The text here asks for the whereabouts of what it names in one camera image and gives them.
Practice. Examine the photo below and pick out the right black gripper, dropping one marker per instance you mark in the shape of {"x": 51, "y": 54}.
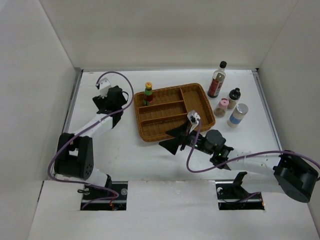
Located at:
{"x": 172, "y": 144}

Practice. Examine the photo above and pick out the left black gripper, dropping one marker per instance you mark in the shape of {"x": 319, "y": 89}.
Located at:
{"x": 100, "y": 102}

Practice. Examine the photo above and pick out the green red chili sauce bottle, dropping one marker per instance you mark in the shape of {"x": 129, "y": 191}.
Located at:
{"x": 148, "y": 94}

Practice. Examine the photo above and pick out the pink cap spice jar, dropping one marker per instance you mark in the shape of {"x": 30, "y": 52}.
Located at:
{"x": 221, "y": 108}

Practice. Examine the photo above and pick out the silver cap blue-label jar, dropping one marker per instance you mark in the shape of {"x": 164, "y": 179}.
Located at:
{"x": 237, "y": 115}

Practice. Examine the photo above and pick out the black cap spice bottle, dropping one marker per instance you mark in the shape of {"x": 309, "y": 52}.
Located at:
{"x": 233, "y": 97}

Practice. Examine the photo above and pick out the tall dark sauce bottle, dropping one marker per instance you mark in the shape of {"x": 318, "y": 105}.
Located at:
{"x": 218, "y": 78}

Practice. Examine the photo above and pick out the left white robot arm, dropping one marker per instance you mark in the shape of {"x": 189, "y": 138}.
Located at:
{"x": 75, "y": 159}

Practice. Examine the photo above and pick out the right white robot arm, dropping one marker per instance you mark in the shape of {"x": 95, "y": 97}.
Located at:
{"x": 272, "y": 171}

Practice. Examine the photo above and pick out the brown wicker divided tray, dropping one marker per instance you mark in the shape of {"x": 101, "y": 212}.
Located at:
{"x": 169, "y": 110}

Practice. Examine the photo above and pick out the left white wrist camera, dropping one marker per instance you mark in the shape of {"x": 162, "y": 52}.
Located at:
{"x": 103, "y": 86}

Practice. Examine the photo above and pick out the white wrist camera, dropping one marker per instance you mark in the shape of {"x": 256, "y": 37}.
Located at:
{"x": 193, "y": 121}
{"x": 103, "y": 86}

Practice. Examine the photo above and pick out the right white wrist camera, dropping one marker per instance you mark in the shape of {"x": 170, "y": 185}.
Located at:
{"x": 193, "y": 121}

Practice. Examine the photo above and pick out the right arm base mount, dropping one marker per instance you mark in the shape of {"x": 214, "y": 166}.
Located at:
{"x": 231, "y": 196}

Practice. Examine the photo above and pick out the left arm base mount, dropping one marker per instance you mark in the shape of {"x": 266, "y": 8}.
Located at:
{"x": 93, "y": 199}

